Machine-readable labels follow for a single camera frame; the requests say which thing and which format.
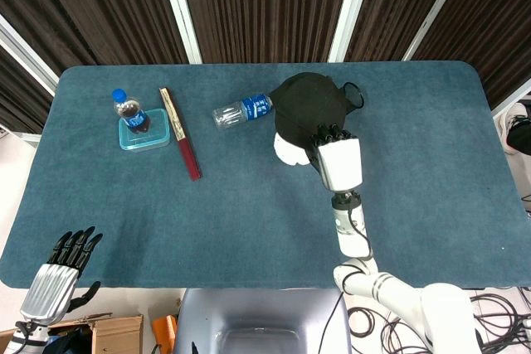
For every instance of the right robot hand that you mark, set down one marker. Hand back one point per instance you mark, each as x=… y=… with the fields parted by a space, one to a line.
x=339 y=159

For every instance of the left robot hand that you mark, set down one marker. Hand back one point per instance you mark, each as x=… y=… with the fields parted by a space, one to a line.
x=52 y=292

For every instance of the black cap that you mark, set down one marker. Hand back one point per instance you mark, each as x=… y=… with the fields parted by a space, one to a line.
x=309 y=111

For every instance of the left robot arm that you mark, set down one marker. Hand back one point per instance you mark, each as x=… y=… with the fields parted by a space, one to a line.
x=20 y=339

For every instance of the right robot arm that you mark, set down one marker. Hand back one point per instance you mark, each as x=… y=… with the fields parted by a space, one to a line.
x=386 y=283

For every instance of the white mannequin head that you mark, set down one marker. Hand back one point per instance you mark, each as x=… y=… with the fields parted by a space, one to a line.
x=290 y=153

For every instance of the black mesh pen cup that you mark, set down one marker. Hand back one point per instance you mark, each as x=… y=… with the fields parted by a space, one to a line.
x=352 y=96

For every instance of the brown cardboard box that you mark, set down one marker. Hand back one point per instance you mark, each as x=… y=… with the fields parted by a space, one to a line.
x=108 y=334

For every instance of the blue-grey table mat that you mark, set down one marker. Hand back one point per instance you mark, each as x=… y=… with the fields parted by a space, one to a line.
x=249 y=205

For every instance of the empty clear water bottle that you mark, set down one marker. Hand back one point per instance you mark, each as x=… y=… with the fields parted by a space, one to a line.
x=242 y=111

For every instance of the orange object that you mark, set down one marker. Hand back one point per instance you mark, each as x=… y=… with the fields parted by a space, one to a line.
x=165 y=331

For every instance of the folded red hand fan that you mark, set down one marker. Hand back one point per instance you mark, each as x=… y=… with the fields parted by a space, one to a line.
x=180 y=134

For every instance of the black and white shoe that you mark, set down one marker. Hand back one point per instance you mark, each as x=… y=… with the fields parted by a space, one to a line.
x=516 y=128

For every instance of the grey robot torso base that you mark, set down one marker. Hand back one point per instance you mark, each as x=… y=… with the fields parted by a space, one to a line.
x=263 y=323

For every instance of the teal plastic container lid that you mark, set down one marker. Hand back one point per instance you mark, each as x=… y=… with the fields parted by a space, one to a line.
x=145 y=134

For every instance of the cola bottle with blue cap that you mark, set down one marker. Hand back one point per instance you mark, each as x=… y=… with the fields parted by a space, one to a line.
x=132 y=112

